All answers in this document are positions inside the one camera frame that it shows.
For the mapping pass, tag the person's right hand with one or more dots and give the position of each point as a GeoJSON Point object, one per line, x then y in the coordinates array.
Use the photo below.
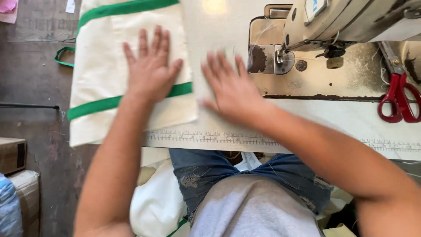
{"type": "Point", "coordinates": [235, 93]}

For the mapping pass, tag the person's left hand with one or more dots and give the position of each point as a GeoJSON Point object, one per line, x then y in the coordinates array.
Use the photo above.
{"type": "Point", "coordinates": [149, 75]}

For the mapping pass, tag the measuring tape strip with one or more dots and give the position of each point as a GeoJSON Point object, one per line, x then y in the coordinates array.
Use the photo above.
{"type": "Point", "coordinates": [230, 138]}

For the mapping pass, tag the person's blue ripped jeans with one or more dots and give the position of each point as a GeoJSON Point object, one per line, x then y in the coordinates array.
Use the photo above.
{"type": "Point", "coordinates": [204, 164]}

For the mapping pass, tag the white paper scrap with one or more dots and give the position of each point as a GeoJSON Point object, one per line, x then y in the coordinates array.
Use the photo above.
{"type": "Point", "coordinates": [70, 6]}

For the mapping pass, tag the person's grey shirt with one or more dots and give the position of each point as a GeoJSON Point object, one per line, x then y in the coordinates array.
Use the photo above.
{"type": "Point", "coordinates": [253, 207]}

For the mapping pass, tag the beige industrial sewing machine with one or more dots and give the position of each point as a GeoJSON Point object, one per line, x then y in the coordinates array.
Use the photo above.
{"type": "Point", "coordinates": [329, 19]}

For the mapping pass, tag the black metal rod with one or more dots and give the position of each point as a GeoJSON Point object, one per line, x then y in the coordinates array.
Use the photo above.
{"type": "Point", "coordinates": [29, 106]}

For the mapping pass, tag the white fabric pile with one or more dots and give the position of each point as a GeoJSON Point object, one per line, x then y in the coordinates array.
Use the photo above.
{"type": "Point", "coordinates": [154, 204]}

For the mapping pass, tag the cream fabric scraps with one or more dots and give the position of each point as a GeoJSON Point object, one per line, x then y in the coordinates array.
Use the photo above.
{"type": "Point", "coordinates": [338, 210]}

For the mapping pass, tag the pink cloth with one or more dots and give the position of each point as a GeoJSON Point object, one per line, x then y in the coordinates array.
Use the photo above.
{"type": "Point", "coordinates": [8, 8]}

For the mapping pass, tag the brown cardboard box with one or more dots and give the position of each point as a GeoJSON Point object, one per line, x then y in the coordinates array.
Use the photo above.
{"type": "Point", "coordinates": [10, 154]}

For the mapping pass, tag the plastic-wrapped cardboard box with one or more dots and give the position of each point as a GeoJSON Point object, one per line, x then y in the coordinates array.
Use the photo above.
{"type": "Point", "coordinates": [28, 197]}

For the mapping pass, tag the blue plastic bag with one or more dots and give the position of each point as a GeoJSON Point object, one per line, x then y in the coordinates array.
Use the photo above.
{"type": "Point", "coordinates": [8, 210]}

